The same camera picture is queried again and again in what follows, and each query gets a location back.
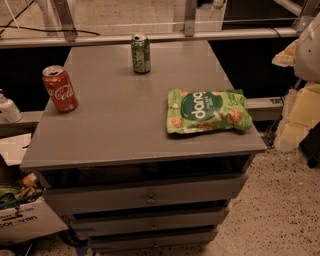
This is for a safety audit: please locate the white cardboard box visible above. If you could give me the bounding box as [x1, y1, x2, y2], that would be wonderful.
[0, 197, 68, 246]

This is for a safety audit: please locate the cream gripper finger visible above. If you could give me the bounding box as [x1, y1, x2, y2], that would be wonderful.
[272, 40, 298, 67]

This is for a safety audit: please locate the metal frame rail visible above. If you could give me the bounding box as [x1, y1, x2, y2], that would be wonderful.
[0, 27, 299, 49]

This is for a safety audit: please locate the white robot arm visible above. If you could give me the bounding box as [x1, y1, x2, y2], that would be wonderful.
[272, 13, 320, 83]

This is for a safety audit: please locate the red coke can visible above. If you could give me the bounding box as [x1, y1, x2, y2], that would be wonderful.
[42, 65, 78, 112]

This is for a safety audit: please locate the green soda can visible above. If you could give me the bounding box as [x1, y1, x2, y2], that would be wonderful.
[131, 34, 151, 74]

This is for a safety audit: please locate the grey drawer cabinet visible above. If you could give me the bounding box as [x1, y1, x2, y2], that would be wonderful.
[21, 41, 265, 252]

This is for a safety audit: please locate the white spray bottle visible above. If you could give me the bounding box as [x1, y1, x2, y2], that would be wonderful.
[0, 90, 23, 123]

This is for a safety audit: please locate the black cable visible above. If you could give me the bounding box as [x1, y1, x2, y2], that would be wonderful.
[0, 24, 101, 37]

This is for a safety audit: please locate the green chips bag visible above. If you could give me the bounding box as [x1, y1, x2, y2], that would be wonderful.
[166, 89, 253, 134]

